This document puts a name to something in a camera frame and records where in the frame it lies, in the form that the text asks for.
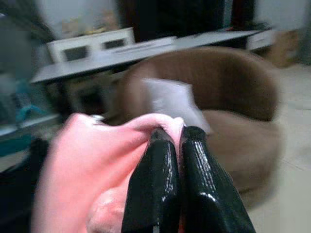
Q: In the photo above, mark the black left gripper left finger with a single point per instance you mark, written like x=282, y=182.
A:
x=155, y=184

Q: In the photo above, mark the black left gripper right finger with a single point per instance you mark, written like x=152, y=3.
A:
x=206, y=194

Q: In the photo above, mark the pink pillow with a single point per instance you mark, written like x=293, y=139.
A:
x=92, y=165

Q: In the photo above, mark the white pillow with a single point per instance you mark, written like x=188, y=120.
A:
x=173, y=102

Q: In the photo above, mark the brown round sofa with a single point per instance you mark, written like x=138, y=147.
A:
x=238, y=102

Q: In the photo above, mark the grey low table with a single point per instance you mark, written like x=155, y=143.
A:
x=145, y=52

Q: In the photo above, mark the teal plastic container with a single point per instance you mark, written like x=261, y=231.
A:
x=22, y=116

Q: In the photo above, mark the white drawer cabinet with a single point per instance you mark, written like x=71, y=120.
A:
x=90, y=47

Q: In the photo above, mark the brown cardboard box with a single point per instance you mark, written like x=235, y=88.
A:
x=284, y=48

